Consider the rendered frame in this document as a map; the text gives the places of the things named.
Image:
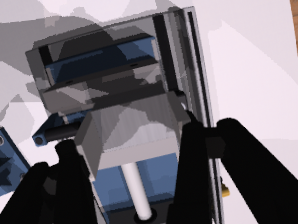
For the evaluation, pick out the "dark grey block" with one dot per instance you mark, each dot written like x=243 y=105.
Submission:
x=133 y=119

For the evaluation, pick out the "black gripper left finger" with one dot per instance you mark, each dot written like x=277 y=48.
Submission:
x=66 y=189

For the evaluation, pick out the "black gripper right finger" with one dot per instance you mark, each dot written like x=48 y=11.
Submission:
x=269 y=189

